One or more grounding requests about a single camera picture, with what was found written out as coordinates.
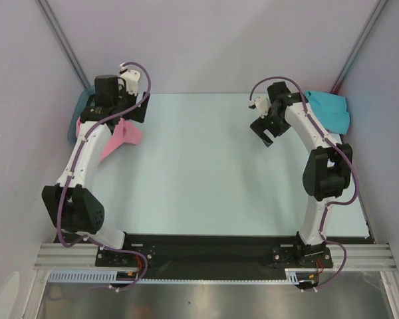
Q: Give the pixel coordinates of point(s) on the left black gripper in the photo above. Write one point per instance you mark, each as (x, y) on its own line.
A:
(138, 113)

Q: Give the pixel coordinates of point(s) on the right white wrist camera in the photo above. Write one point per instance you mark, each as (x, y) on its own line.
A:
(261, 104)

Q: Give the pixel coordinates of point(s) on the left aluminium corner post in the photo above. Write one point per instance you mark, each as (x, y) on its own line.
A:
(60, 37)

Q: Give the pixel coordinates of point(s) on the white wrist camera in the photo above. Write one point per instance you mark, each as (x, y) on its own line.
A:
(131, 79)
(261, 104)

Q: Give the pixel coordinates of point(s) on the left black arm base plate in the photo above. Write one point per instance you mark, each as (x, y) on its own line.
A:
(111, 259)

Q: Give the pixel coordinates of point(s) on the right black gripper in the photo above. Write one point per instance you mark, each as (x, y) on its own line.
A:
(266, 123)

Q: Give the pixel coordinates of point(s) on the folded light blue t shirt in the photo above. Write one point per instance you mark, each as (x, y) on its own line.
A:
(331, 110)

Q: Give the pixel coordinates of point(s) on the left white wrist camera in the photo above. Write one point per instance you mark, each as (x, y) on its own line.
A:
(131, 79)

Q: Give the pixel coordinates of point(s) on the aluminium front rail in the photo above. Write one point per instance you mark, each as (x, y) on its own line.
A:
(351, 257)

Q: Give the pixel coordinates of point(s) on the translucent blue plastic bin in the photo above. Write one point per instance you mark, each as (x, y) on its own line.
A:
(80, 105)

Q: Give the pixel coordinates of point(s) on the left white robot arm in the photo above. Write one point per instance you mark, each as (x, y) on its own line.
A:
(107, 122)

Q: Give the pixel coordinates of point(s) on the slotted cable duct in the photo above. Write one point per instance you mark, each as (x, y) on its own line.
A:
(282, 276)

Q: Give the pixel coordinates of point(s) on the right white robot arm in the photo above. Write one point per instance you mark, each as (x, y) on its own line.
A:
(328, 169)

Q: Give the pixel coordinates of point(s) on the pink t shirt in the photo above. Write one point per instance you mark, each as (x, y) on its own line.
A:
(101, 142)

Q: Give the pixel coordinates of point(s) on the right aluminium corner post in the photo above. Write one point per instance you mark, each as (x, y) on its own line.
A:
(359, 43)

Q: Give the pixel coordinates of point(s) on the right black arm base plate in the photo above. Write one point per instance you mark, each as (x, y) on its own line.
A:
(297, 256)

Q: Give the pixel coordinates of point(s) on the aluminium corner post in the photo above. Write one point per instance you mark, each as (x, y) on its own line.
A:
(60, 37)
(359, 43)

